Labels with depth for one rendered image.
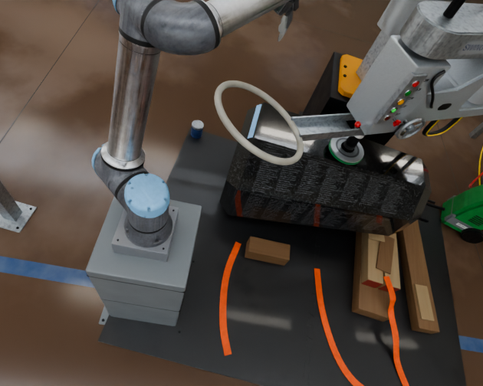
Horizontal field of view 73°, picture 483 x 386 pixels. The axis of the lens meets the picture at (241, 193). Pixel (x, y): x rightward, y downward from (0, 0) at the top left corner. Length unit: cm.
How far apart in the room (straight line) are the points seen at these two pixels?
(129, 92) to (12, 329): 170
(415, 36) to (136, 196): 123
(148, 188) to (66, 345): 133
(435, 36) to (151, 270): 144
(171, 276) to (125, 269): 19
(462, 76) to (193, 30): 148
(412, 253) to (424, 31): 185
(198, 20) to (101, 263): 99
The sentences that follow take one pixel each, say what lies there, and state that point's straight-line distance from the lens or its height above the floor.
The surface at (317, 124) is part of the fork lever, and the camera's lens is 179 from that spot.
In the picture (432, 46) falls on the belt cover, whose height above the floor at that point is 160.
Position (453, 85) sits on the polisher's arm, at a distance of 197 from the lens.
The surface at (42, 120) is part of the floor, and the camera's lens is 311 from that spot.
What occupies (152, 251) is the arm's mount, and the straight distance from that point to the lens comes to 135.
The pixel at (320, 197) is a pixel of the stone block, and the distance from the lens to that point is 206.
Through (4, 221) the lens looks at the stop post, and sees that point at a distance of 263.
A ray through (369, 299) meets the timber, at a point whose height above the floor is 12.
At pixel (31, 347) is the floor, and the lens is 232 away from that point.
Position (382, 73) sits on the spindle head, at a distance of 172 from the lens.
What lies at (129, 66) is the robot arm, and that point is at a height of 159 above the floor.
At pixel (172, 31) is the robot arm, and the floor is 174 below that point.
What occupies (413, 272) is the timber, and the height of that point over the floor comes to 10.
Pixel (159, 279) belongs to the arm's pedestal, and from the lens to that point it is 140.
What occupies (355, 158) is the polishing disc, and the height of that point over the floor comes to 86.
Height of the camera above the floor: 219
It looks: 56 degrees down
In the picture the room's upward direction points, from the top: 22 degrees clockwise
